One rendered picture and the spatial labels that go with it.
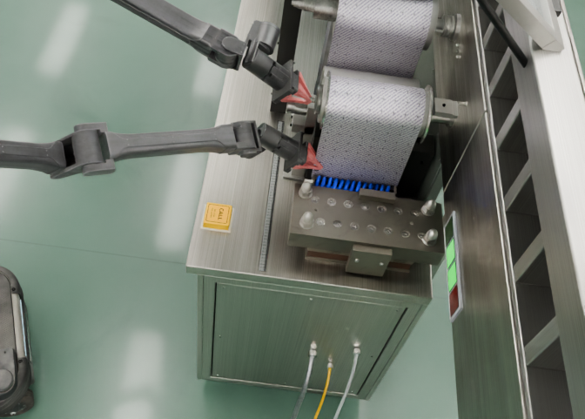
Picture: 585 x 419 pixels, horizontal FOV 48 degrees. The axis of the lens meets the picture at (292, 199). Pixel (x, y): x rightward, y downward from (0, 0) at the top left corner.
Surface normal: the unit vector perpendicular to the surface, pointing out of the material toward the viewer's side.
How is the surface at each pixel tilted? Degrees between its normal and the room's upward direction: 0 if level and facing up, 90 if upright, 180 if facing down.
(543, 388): 0
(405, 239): 0
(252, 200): 0
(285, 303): 90
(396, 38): 92
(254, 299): 90
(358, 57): 92
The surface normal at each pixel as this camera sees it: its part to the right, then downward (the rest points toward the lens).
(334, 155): -0.08, 0.80
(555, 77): 0.12, -0.58
